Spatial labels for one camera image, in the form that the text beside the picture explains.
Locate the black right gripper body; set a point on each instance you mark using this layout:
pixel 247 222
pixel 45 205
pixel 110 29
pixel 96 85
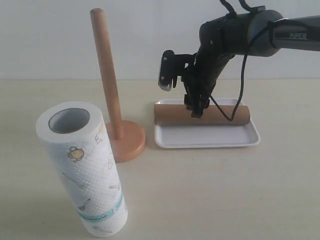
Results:
pixel 199 71

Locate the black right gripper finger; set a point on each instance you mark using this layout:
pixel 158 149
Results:
pixel 188 102
pixel 199 102

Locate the brown cardboard tube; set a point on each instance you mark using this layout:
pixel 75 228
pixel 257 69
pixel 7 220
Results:
pixel 178 114

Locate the printed white paper towel roll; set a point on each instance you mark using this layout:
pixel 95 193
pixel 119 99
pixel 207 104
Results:
pixel 76 141

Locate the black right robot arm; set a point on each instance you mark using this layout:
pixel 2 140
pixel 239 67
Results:
pixel 259 33

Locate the wooden paper towel holder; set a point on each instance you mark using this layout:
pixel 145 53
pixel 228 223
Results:
pixel 127 138

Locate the white rectangular tray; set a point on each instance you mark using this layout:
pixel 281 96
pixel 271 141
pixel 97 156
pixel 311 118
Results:
pixel 197 136

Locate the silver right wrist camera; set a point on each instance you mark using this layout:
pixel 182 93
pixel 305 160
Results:
pixel 166 70

